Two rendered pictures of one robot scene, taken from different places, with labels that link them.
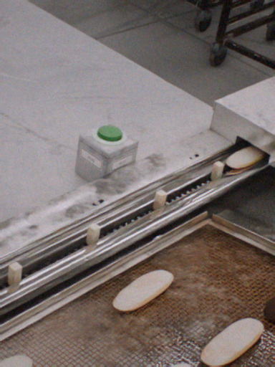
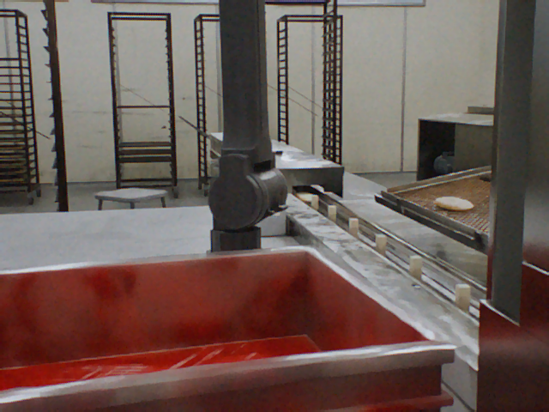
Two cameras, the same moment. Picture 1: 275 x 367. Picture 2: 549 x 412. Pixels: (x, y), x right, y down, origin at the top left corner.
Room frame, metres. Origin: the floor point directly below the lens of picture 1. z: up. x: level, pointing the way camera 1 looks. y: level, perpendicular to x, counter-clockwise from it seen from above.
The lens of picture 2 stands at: (0.18, 1.05, 1.10)
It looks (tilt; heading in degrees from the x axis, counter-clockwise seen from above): 9 degrees down; 311
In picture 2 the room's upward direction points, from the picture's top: 1 degrees counter-clockwise
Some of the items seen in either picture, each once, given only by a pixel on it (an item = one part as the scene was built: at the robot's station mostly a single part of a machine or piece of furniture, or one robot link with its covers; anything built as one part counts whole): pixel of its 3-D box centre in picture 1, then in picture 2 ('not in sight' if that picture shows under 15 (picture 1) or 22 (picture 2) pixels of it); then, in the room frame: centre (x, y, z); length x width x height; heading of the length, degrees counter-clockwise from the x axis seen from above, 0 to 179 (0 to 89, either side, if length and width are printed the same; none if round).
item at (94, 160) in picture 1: (106, 165); (266, 222); (1.06, 0.05, 0.84); 0.08 x 0.08 x 0.11; 52
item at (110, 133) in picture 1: (109, 135); not in sight; (1.06, 0.06, 0.90); 0.04 x 0.04 x 0.02
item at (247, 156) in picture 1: (247, 155); (305, 196); (1.15, -0.18, 0.86); 0.10 x 0.04 x 0.01; 142
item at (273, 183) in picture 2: not in sight; (250, 202); (0.84, 0.33, 0.94); 0.09 x 0.05 x 0.10; 17
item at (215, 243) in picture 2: not in sight; (236, 256); (0.86, 0.34, 0.86); 0.12 x 0.09 x 0.08; 142
